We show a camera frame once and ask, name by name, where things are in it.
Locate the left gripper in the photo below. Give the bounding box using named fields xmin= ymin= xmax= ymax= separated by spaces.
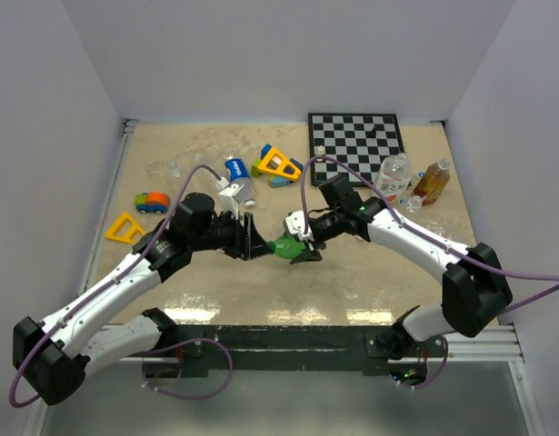
xmin=190 ymin=208 xmax=273 ymax=261

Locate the green plastic bottle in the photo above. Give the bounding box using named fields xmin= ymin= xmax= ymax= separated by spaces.
xmin=274 ymin=234 xmax=305 ymax=262

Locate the Pepsi label clear bottle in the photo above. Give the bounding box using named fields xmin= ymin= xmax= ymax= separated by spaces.
xmin=225 ymin=156 xmax=255 ymax=208

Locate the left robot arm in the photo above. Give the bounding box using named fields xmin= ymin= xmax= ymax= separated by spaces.
xmin=9 ymin=193 xmax=275 ymax=408

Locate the clear bottle far left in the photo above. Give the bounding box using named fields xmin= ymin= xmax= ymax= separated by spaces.
xmin=166 ymin=160 xmax=181 ymax=178

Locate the clear fruit drink bottle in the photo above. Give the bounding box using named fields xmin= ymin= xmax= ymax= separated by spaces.
xmin=374 ymin=153 xmax=412 ymax=203

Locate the brown tea bottle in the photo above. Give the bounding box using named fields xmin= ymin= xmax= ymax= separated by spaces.
xmin=413 ymin=158 xmax=451 ymax=206

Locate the teal green toy block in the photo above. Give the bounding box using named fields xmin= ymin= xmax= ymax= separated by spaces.
xmin=268 ymin=175 xmax=292 ymax=188

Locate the blue purple toy block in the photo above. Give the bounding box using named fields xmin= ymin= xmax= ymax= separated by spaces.
xmin=290 ymin=158 xmax=304 ymax=173

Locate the yellow triangle toy block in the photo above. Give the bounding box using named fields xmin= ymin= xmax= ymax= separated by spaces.
xmin=259 ymin=146 xmax=302 ymax=182

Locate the orange blue toy car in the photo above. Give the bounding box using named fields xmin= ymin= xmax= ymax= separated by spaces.
xmin=134 ymin=192 xmax=170 ymax=214

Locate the black white chessboard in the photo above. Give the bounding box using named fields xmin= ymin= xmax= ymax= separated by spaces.
xmin=307 ymin=113 xmax=404 ymax=182

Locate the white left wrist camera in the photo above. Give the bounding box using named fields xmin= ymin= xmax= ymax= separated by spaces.
xmin=218 ymin=178 xmax=243 ymax=219

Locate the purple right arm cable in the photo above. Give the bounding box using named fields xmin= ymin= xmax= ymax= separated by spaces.
xmin=299 ymin=154 xmax=559 ymax=391

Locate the black table edge rail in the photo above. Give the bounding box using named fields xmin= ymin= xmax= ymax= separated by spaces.
xmin=110 ymin=308 xmax=525 ymax=381

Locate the yellow triangle toy frame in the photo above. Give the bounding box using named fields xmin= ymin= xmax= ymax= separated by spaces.
xmin=105 ymin=212 xmax=146 ymax=244

